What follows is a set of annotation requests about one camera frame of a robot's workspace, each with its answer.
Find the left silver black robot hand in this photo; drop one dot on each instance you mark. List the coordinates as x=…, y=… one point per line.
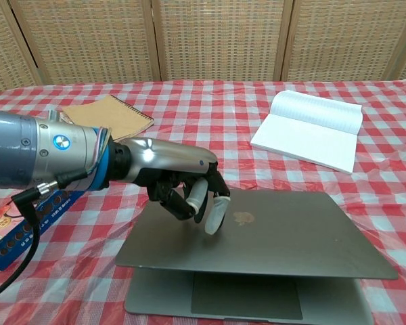
x=162, y=162

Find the grey laptop computer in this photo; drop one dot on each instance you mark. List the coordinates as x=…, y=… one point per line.
x=257, y=237

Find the left grey silver robot arm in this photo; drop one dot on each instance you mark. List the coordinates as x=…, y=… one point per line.
x=30, y=149

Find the woven rattan folding screen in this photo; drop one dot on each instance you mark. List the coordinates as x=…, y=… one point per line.
x=203, y=37

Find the white open book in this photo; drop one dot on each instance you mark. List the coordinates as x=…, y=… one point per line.
x=308, y=135

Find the brown spiral notebook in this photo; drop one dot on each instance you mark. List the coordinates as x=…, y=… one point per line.
x=122, y=116

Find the red checkered tablecloth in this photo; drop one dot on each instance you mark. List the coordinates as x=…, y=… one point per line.
x=71, y=287

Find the blue Oreo cookie box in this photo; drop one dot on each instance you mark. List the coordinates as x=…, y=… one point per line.
x=6, y=233

